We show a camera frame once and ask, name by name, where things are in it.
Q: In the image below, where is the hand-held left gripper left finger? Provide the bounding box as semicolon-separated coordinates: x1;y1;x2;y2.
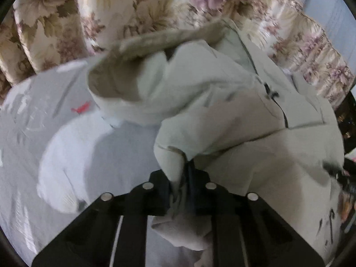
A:
32;170;172;267

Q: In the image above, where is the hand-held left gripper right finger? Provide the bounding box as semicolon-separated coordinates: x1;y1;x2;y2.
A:
186;161;325;267

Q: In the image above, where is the pale hooded jacket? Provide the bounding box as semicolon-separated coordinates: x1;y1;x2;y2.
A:
86;19;346;267

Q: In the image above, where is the floral and blue curtain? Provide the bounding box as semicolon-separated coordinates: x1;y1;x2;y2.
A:
0;0;356;110

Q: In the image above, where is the grey bear print bedsheet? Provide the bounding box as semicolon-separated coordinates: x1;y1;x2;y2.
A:
0;60;174;267

